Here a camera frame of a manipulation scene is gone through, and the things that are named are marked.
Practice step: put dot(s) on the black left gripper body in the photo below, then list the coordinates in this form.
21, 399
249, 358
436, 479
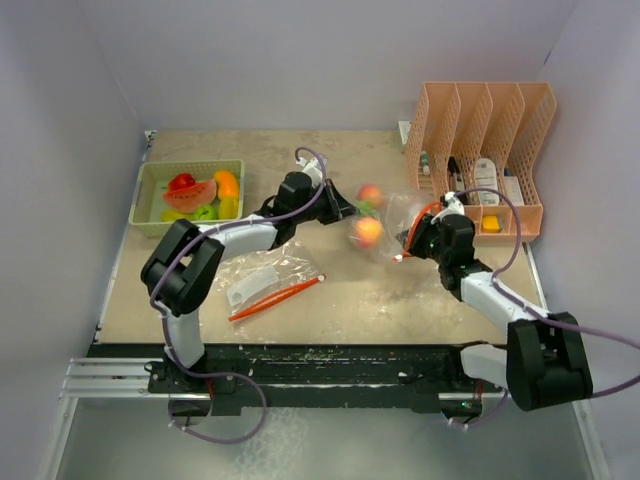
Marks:
312, 213

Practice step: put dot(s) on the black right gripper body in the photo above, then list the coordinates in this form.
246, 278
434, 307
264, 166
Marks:
426, 242

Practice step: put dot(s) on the yellow fake starfruit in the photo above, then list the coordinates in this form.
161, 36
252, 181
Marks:
228, 208

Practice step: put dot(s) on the green fake custard apple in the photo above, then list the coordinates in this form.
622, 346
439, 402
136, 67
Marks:
205, 213

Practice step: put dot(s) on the fake watermelon slice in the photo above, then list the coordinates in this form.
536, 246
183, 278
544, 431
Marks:
189, 199

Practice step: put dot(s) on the clear zip bag orange seal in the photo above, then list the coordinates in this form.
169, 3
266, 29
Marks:
255, 282

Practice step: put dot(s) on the red fake strawberry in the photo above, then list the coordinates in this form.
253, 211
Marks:
181, 181

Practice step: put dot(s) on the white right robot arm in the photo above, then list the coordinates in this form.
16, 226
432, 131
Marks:
543, 362

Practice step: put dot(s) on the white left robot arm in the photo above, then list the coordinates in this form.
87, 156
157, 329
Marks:
181, 270

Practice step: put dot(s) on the green fake leafy vegetable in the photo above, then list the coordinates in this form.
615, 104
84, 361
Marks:
366, 209

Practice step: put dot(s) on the fake peach left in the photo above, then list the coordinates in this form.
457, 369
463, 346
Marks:
372, 195

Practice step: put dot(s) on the fake peach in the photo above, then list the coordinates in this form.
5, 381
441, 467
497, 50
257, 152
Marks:
372, 195
367, 232

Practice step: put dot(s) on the fake peach right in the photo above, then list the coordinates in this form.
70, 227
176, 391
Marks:
367, 232

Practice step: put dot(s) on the yellow block in organizer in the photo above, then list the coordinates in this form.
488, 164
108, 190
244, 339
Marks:
491, 224

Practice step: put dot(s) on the black item in organizer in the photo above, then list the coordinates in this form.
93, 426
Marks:
455, 177

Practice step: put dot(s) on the white bottle in organizer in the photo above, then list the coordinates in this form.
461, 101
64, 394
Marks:
485, 175

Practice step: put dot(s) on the white box in organizer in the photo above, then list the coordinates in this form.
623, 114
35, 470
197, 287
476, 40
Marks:
513, 188

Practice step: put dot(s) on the white green tube in organizer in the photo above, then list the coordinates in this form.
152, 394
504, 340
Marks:
424, 163

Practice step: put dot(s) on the orange plastic file organizer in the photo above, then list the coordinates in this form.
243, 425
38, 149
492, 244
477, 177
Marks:
506, 122

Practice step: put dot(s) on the small white box behind organizer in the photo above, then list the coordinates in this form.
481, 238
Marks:
404, 128

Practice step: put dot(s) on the light green perforated basket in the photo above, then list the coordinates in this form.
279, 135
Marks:
152, 216

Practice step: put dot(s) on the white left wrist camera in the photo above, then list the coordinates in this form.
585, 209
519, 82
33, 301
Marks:
314, 168

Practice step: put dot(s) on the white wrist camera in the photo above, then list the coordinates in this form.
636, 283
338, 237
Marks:
314, 168
451, 205

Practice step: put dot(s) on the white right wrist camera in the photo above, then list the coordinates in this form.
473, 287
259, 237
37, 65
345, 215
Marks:
451, 205

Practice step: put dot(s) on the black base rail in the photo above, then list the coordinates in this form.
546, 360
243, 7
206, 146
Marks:
230, 378

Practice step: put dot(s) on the aluminium frame rail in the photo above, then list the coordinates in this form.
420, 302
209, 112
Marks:
106, 378

